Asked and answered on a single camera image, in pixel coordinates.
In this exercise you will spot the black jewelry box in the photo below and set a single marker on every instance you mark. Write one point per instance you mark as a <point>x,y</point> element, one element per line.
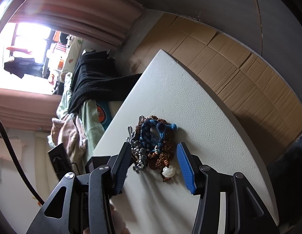
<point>62,165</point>

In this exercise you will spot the black knitted blanket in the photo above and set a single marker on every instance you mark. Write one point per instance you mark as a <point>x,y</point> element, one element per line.
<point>95,77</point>

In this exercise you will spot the person's hand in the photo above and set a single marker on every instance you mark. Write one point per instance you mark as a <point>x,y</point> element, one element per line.
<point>119,224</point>

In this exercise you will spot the dark hanging clothes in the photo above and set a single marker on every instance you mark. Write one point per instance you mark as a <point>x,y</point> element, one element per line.
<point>22,66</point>

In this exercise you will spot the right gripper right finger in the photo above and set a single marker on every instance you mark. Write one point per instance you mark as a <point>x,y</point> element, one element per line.
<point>245,212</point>

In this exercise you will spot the green bed sheet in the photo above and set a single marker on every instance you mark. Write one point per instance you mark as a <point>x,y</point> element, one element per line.
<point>88,114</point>

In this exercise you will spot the pink fluffy blanket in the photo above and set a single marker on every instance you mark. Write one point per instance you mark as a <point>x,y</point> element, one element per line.
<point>71,133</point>

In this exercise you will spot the pink curtain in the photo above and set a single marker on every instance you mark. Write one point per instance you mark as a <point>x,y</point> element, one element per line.
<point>104,22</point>

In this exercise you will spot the flattened cardboard sheets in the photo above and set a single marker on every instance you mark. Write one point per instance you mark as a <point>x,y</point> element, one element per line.
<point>265,105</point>

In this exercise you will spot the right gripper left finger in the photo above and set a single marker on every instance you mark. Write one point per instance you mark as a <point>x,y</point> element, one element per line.
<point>80,202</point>

